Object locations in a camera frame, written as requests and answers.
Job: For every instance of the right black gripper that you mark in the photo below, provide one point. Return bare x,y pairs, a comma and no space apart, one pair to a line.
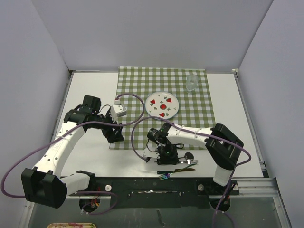
173,159

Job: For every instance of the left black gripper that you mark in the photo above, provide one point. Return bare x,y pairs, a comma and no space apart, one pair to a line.
113,136

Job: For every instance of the green handled knife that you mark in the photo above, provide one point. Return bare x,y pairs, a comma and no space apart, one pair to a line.
176,170

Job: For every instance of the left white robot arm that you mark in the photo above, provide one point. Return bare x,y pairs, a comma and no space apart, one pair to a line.
44,184

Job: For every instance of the silver fork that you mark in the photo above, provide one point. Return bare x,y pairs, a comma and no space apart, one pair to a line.
189,162

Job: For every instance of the black spoon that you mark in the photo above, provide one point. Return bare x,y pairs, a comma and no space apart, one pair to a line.
187,155

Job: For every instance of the yellow rimmed tray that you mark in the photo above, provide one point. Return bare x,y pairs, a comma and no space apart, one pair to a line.
71,225

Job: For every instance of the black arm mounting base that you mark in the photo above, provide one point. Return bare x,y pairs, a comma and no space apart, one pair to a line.
152,193

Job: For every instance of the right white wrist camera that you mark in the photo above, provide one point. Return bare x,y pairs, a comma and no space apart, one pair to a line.
147,155

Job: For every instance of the clear drinking glass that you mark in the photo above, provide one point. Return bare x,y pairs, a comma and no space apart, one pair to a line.
191,83

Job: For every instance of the white plate with strawberries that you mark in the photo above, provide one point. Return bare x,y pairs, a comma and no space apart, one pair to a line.
162,104

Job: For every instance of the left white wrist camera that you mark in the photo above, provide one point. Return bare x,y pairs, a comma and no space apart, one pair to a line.
117,111

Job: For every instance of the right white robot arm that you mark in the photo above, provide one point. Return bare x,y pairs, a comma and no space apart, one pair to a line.
223,146

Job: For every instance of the green white checkered tablecloth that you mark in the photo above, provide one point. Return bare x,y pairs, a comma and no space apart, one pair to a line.
180,95

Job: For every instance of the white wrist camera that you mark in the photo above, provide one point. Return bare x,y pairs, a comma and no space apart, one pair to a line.
117,111
147,155

